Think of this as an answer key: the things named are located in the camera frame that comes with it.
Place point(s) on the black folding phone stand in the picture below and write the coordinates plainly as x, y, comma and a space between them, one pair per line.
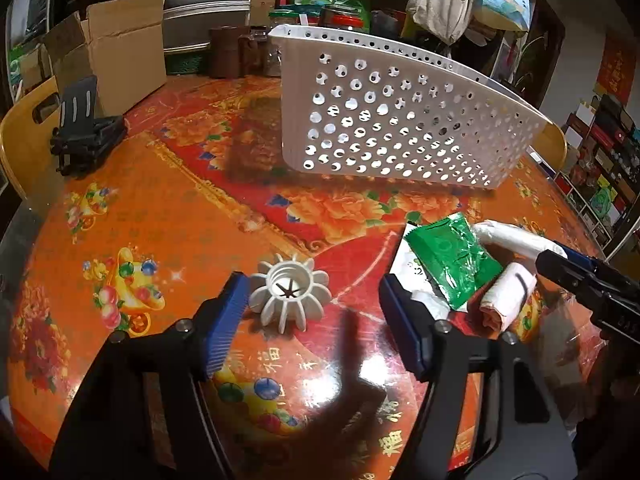
85, 135

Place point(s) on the grey tiered storage rack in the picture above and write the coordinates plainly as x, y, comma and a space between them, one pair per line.
205, 20

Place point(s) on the green plastic packet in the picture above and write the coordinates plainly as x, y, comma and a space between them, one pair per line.
445, 255

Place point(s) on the cluster of glass jars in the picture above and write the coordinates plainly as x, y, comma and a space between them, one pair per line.
345, 16

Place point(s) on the brown ceramic jug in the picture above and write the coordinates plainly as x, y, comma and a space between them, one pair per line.
224, 55

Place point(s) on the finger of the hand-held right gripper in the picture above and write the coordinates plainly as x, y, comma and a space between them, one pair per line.
560, 267
580, 254

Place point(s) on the green woven dish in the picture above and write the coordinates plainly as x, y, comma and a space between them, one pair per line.
185, 64

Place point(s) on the white bag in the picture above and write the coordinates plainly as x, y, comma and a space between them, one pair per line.
510, 240

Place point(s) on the white printed packet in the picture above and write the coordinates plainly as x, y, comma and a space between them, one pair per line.
400, 260

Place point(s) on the orange printed tablecloth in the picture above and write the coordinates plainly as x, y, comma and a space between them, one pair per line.
200, 210

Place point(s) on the white flower-shaped plastic lid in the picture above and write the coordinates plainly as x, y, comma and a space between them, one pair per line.
300, 312

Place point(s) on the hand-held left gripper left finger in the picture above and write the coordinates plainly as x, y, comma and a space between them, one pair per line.
230, 320

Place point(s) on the shelf of boxes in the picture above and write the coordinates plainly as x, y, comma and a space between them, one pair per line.
605, 170

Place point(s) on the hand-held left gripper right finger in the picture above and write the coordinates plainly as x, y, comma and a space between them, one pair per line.
400, 330

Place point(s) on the red wall poster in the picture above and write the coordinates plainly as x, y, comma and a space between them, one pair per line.
617, 70

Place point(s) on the open cardboard box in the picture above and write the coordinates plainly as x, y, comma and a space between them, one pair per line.
125, 60

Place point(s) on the pink and white towel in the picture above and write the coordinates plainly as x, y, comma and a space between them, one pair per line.
505, 295

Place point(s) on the beige canvas tote bag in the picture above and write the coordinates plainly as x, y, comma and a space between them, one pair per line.
442, 0

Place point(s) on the white perforated plastic basket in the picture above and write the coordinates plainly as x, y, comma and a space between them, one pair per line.
300, 60

